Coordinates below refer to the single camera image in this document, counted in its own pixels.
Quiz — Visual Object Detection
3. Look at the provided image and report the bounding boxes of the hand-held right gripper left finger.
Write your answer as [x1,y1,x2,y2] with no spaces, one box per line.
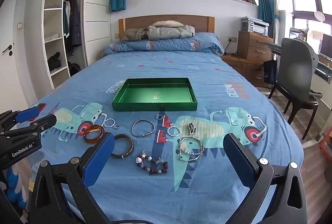
[32,132,115,224]

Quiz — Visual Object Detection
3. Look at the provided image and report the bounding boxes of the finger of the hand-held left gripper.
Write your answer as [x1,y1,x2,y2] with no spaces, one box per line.
[0,105,43,134]
[0,113,57,138]

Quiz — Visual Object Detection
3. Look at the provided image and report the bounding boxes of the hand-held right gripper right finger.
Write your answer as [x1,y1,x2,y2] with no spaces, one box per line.
[223,133,308,224]

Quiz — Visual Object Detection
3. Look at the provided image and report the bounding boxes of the amber translucent bangle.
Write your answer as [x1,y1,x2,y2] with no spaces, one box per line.
[83,124,105,144]

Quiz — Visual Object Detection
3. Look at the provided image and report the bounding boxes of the dark brown wooden bangle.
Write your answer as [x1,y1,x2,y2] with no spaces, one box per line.
[111,134,134,159]

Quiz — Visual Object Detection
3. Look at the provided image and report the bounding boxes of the brown bead star bracelet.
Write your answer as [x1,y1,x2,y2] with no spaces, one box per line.
[135,150,169,176]

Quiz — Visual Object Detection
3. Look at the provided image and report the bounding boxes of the silver cuff bangle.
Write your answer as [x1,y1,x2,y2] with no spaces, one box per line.
[131,119,155,137]

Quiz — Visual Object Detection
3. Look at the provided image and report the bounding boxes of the pearl and bead bracelet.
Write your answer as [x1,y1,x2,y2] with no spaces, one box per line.
[178,136,205,156]

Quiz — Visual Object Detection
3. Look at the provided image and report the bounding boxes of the twisted silver hoop earring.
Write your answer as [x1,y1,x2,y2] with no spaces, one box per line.
[167,126,181,137]

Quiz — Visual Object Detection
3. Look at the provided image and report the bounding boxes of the green metal tray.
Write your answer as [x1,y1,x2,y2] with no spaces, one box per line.
[111,78,198,112]

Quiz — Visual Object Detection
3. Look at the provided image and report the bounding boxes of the white door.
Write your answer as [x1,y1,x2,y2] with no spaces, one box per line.
[0,0,39,113]

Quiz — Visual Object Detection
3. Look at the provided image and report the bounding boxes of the black clothes on shelf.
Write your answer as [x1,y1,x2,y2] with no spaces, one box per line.
[47,52,62,71]

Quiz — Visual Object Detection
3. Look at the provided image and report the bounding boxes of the black backpack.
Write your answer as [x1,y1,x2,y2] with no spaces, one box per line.
[68,62,81,76]

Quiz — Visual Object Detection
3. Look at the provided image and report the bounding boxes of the low wooden nightstand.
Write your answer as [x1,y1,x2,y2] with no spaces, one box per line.
[220,54,273,88]

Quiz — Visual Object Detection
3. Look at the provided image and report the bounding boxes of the black bag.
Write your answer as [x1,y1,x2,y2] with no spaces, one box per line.
[264,60,278,85]

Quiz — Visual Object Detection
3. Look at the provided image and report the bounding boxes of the hanging dark coat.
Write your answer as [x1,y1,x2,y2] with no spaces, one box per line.
[69,0,82,48]

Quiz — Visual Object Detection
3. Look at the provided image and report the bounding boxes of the hanging green white jacket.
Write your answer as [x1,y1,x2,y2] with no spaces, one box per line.
[63,1,71,39]

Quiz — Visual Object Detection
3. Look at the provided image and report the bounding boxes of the grey black chair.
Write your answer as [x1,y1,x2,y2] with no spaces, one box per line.
[267,37,323,140]

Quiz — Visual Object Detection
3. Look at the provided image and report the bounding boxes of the blue cartoon print bedsheet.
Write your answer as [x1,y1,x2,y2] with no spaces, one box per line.
[23,54,304,224]

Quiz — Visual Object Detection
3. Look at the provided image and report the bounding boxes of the wooden drawer chest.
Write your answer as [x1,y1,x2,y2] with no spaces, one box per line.
[237,31,274,63]

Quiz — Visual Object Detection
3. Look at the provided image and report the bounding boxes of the grey desk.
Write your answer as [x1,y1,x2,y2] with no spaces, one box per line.
[259,39,332,79]

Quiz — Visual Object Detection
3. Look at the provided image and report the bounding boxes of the white open wardrobe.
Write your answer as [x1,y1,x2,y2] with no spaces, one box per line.
[41,0,112,89]

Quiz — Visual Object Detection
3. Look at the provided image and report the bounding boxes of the khaki jacket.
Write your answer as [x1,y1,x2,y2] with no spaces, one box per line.
[119,28,148,43]

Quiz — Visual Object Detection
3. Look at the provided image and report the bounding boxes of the blue pillow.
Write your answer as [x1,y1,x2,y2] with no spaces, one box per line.
[104,33,225,55]

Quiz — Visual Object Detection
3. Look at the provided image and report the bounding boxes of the white printer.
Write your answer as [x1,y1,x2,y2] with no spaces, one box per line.
[241,16,270,36]

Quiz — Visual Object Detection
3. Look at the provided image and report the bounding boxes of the computer monitor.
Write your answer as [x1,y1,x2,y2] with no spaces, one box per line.
[320,33,332,59]

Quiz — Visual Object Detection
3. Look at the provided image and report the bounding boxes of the grey puffer jacket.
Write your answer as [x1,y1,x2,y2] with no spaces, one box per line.
[146,20,195,40]

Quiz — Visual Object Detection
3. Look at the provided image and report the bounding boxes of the black door handle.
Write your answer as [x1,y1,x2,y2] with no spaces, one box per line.
[2,43,14,56]

